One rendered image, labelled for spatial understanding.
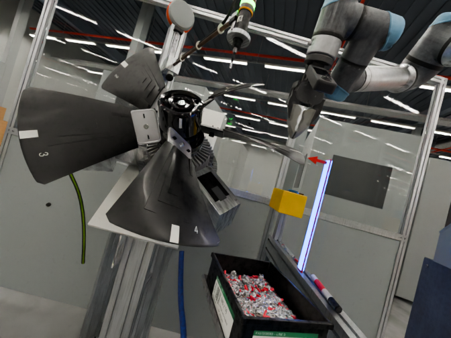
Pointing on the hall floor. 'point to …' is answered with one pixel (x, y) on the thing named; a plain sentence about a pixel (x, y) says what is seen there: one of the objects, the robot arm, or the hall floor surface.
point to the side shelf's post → (157, 292)
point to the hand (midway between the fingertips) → (294, 134)
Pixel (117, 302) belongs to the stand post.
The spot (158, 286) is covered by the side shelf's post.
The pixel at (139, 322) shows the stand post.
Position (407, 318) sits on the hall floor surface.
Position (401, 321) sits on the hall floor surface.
